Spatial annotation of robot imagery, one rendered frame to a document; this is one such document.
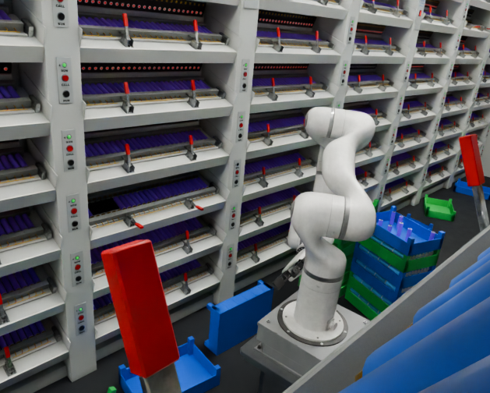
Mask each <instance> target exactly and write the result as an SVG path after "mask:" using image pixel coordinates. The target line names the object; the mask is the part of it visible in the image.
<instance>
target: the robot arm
mask: <svg viewBox="0 0 490 393"><path fill-rule="evenodd" d="M305 129H306V132H307V134H308V135H309V136H310V137H311V138H312V139H313V140H314V141H315V142H316V143H318V144H319V145H320V149H319V158H318V164H317V169H316V178H315V183H314V189H313V192H306V193H301V194H300V195H298V196H297V197H296V198H295V199H294V200H293V202H292V205H291V225H290V229H289V233H288V239H287V242H288V245H289V247H290V248H292V249H294V250H296V256H295V257H294V258H293V260H292V261H291V262H290V263H289V264H288V265H287V266H286V267H285V268H284V269H283V270H282V273H283V274H281V275H280V276H279V277H277V278H276V280H275V281H274V282H273V285H274V286H275V287H276V288H277V289H278V290H279V289H280V288H281V287H282V286H283V285H284V284H285V282H286V280H289V281H293V280H295V279H296V278H297V277H298V276H300V275H301V281H300V285H299V290H298V298H297V301H294V302H292V303H289V304H288V305H286V307H285V308H284V311H283V321H284V323H285V325H286V326H287V328H288V329H289V330H290V331H292V332H293V333H294V334H296V335H297V336H299V337H301V338H304V339H307V340H309V341H314V342H328V341H332V340H334V339H336V338H338V337H339V336H340V335H341V333H342V331H343V329H344V322H343V320H342V318H341V317H340V315H339V314H338V313H337V312H336V308H337V301H338V298H339V294H340V289H341V286H342V281H343V278H344V272H345V268H346V263H347V258H346V256H345V254H344V253H343V252H342V251H341V250H340V249H338V248H337V247H335V246H334V245H332V244H333V242H334V239H341V240H346V241H352V242H360V241H364V240H366V239H368V238H370V237H371V236H372V234H373V233H374V232H375V227H376V218H377V216H376V212H375V208H374V206H373V204H372V202H371V200H370V199H369V197H368V195H367V193H366V192H365V191H364V190H363V188H362V187H361V185H360V183H359V182H358V180H357V179H356V176H355V154H356V153H357V152H359V151H360V150H361V149H363V148H364V147H366V146H367V145H368V143H369V142H370V141H371V139H372V138H373V136H374V134H375V123H374V120H373V119H372V117H371V116H370V115H368V114H366V113H364V112H356V111H350V110H345V109H339V108H328V107H315V108H312V109H310V110H309V111H308V113H307V114H306V116H305ZM285 272H286V273H285ZM288 275H289V276H288ZM285 278H286V279H285ZM284 279H285V280H284Z"/></svg>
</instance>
